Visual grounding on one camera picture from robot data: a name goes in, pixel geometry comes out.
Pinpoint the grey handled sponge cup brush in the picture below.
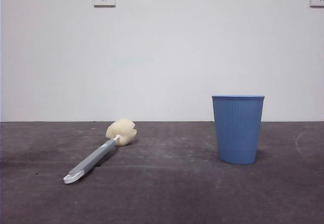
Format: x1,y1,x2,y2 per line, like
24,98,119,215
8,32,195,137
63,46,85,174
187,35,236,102
63,118,138,185

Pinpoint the blue ribbed plastic cup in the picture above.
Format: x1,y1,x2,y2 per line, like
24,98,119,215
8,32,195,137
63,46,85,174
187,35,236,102
211,95,266,165

